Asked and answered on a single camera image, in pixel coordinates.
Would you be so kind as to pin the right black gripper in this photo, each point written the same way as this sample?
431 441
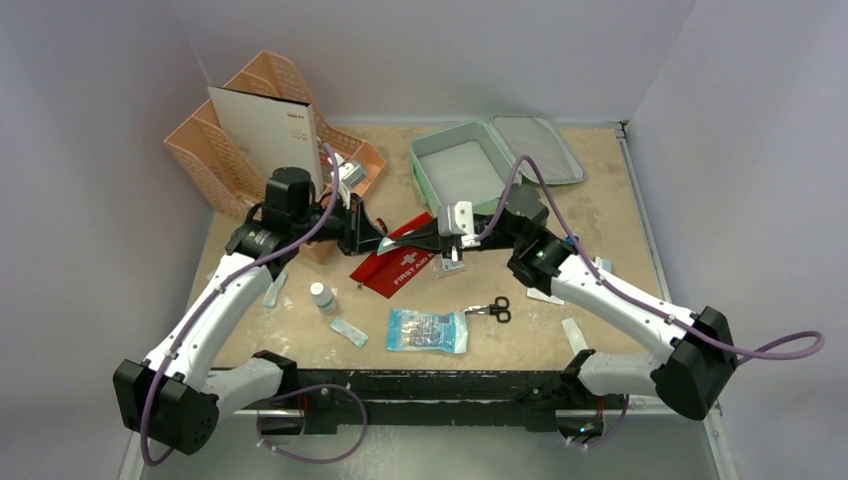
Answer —
456 239

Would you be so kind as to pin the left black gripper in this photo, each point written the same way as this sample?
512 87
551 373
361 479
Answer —
358 235

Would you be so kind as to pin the red first aid pouch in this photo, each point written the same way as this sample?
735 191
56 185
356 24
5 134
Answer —
386 274

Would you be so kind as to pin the white bandage strip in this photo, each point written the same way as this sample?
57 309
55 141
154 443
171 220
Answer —
574 335
536 294

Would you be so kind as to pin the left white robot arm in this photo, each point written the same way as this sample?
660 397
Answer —
169 396

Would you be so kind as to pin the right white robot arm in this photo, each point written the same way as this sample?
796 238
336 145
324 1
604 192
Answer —
681 365

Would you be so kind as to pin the clear bag of pads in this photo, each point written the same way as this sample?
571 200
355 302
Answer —
444 268

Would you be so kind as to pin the small white bottle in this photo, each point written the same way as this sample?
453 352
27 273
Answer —
323 298

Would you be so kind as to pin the mint green open case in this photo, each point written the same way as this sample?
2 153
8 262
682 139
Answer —
472 160

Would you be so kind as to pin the blue gauze packet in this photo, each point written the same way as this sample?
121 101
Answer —
411 330

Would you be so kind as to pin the bandage strip left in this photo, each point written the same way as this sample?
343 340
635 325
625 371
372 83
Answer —
272 294

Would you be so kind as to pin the white booklet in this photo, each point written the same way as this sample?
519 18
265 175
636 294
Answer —
270 132

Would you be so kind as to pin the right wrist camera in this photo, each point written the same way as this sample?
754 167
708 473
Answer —
456 219

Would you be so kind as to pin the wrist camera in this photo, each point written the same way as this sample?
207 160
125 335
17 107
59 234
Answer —
456 219
351 172

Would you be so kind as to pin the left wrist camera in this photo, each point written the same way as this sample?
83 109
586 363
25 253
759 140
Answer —
351 172

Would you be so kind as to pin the black handled scissors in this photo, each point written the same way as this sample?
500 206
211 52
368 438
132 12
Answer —
499 309

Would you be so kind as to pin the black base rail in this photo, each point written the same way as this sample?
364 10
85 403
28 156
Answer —
536 401

